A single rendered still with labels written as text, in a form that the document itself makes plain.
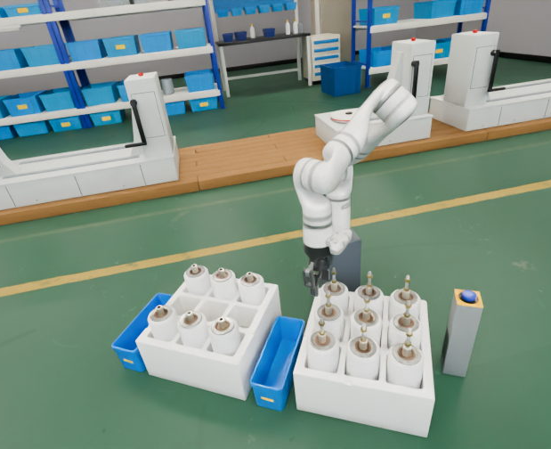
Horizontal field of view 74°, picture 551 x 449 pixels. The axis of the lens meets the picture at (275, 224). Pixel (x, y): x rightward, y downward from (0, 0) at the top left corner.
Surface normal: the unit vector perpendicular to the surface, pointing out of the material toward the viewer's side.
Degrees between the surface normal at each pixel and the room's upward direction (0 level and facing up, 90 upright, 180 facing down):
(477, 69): 90
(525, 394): 0
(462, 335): 90
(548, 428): 0
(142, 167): 90
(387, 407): 90
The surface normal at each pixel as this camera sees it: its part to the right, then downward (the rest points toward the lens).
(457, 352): -0.28, 0.51
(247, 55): 0.21, 0.48
